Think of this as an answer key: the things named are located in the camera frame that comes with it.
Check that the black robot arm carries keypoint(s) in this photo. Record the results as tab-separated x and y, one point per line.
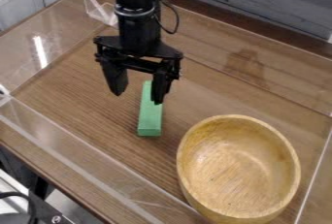
137	8

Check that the clear acrylic tray wall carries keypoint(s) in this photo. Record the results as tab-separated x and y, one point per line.
73	131

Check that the black metal bracket with bolt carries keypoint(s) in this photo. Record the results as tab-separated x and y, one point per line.
46	214

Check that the brown wooden bowl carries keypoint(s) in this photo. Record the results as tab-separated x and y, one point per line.
239	169

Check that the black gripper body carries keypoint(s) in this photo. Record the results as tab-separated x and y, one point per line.
137	47

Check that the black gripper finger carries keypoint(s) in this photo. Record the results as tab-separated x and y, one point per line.
161	84
116	76

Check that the green rectangular block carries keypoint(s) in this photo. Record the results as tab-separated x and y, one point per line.
151	114

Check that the clear acrylic corner bracket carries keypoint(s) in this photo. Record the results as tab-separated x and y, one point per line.
101	12

